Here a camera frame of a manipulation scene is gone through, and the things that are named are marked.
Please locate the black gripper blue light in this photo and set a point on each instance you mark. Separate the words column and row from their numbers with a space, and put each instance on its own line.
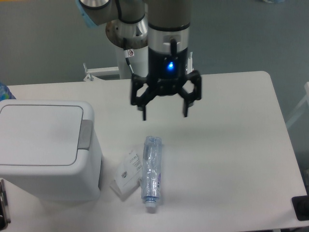
column 166, row 77

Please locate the white push-lid trash can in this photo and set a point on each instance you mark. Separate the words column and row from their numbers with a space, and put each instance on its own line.
column 49, row 148

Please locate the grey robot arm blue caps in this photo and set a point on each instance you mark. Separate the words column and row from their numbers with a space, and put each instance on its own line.
column 154, row 36

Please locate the crushed clear plastic bottle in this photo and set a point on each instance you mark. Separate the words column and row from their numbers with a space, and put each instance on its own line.
column 151, row 172

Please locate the white paper packet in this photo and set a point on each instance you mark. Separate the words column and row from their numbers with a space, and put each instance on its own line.
column 127, row 176

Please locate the black clamp table corner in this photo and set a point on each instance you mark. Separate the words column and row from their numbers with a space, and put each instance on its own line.
column 301, row 207

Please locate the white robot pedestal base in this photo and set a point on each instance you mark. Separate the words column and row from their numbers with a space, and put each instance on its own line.
column 120, row 65

